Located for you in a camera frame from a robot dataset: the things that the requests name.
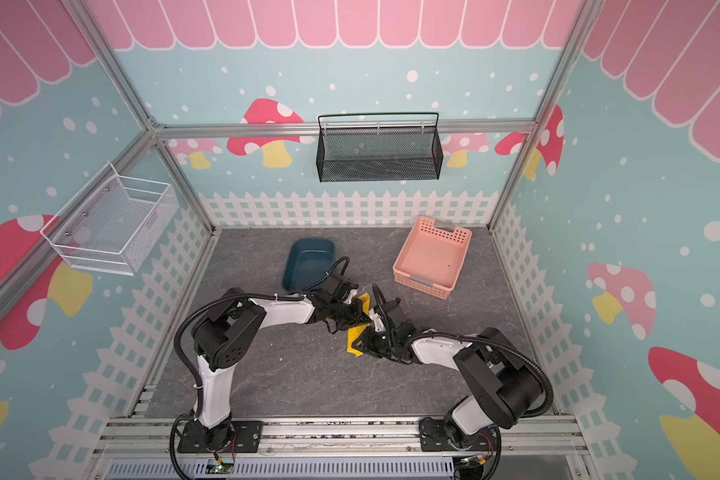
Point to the black wire mesh basket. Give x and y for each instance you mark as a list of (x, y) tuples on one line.
[(388, 146)]

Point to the pink perforated plastic basket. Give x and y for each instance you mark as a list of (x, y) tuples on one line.
[(432, 257)]

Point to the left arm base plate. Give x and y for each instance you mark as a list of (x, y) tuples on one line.
[(229, 436)]

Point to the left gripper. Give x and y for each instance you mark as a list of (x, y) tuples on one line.
[(357, 319)]

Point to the aluminium front rail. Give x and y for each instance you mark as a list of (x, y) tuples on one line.
[(351, 436)]

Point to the white wire mesh basket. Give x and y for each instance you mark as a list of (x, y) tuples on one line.
[(112, 225)]

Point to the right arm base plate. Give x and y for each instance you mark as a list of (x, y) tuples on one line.
[(442, 435)]

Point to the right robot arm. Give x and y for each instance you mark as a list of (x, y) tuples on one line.
[(505, 385)]

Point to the yellow paper napkin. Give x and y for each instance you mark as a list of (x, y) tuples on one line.
[(354, 333)]

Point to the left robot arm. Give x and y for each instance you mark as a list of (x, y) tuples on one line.
[(211, 341)]

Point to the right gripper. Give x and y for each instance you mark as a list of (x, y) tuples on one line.
[(371, 339)]

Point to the white slotted cable duct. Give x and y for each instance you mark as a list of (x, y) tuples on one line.
[(322, 468)]

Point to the dark teal plastic tub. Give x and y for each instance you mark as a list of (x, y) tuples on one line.
[(308, 262)]

